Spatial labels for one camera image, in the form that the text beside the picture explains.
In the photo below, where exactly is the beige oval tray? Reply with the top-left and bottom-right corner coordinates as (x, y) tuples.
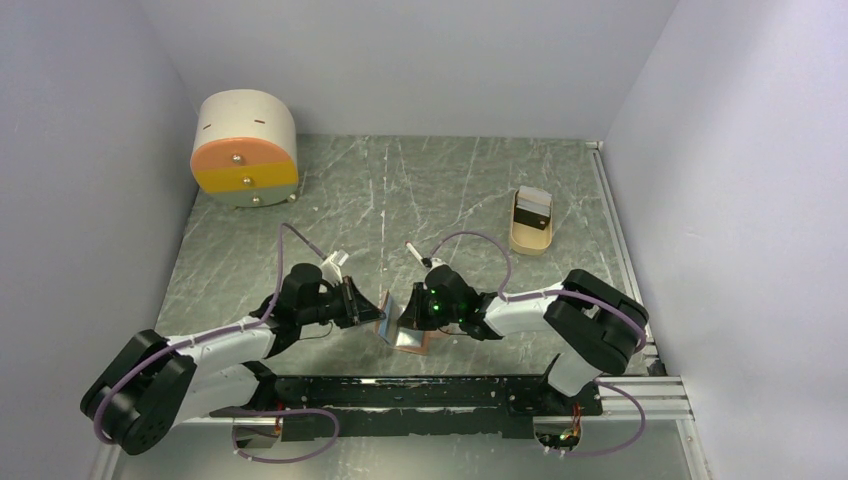
(509, 186), (553, 256)

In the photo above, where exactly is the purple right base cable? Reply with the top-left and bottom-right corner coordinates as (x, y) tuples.
(543, 380), (647, 460)

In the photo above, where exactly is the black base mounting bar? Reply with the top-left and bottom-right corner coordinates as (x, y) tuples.
(256, 375), (603, 439)

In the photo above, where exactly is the pink leather card holder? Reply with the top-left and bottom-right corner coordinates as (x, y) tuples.
(374, 290), (448, 355)

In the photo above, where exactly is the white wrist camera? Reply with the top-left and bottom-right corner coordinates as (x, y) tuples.
(430, 257), (447, 269)
(319, 250), (349, 285)

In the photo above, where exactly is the aluminium frame rail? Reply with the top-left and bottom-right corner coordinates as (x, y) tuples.
(585, 141), (694, 421)

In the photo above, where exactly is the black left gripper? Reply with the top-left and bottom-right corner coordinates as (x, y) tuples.
(298, 276), (386, 329)

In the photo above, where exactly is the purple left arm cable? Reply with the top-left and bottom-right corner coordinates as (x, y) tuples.
(92, 223), (329, 444)

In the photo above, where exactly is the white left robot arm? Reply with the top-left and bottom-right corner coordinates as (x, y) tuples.
(80, 263), (385, 455)

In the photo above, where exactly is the white pen with red cap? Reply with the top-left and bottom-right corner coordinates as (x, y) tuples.
(404, 241), (432, 269)

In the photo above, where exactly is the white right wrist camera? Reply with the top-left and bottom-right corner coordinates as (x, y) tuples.
(430, 257), (447, 269)

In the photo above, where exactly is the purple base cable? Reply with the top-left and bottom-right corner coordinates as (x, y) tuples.
(543, 380), (647, 460)
(230, 407), (342, 465)

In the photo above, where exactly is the round beige drawer box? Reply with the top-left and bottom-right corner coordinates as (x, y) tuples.
(190, 89), (300, 208)

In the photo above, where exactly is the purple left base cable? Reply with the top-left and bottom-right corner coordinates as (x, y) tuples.
(230, 407), (342, 465)

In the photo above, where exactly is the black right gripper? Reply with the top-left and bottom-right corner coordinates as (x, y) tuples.
(396, 282), (462, 330)

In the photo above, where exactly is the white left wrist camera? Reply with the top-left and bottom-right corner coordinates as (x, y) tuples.
(319, 250), (349, 285)

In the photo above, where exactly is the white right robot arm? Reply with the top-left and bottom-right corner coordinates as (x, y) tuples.
(398, 265), (649, 414)

